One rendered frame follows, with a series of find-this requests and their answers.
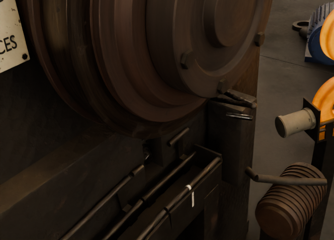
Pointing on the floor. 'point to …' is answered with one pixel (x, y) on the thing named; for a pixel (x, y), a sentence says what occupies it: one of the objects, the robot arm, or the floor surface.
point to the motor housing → (289, 205)
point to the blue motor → (315, 48)
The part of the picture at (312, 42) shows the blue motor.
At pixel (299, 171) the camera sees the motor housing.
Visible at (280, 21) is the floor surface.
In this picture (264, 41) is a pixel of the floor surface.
